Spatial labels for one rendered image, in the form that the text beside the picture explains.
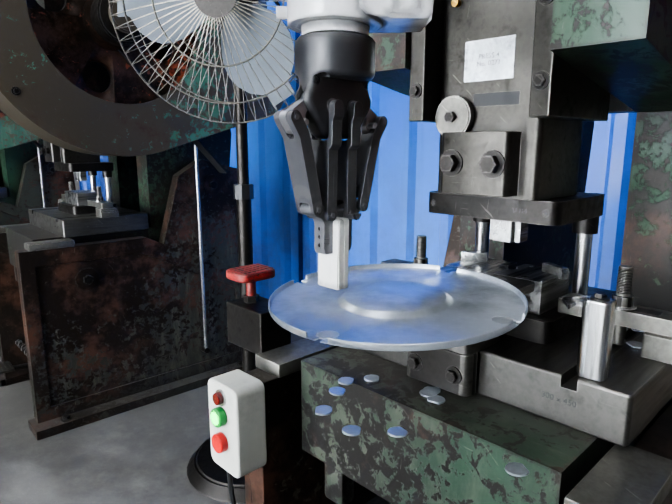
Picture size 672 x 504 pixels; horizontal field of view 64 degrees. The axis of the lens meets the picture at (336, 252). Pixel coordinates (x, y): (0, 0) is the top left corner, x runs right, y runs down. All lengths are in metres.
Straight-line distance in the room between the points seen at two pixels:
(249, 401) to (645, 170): 0.67
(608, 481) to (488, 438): 0.12
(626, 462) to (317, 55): 0.50
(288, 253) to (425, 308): 2.41
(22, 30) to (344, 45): 1.38
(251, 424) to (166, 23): 1.00
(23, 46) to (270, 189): 1.63
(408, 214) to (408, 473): 1.71
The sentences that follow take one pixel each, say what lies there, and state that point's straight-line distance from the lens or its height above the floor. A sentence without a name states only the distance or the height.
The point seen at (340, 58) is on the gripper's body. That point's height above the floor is 1.03.
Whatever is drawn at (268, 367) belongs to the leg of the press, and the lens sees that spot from 0.84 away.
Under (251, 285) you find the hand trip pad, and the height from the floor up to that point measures 0.73.
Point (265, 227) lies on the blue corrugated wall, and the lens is 3.11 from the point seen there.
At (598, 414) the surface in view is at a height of 0.67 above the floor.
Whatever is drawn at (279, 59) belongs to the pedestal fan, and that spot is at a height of 1.16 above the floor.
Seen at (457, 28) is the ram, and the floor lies 1.11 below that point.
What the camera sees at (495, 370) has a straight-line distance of 0.71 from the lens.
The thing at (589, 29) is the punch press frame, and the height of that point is 1.08.
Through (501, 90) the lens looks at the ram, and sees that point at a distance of 0.74.
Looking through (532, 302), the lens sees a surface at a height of 0.75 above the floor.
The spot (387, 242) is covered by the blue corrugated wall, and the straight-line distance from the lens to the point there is 2.46.
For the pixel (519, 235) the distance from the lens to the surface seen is 0.81.
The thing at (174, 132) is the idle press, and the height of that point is 1.00.
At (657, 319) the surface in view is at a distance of 0.76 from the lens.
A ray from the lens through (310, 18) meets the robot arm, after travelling 0.51.
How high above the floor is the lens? 0.96
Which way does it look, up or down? 11 degrees down
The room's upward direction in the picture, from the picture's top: straight up
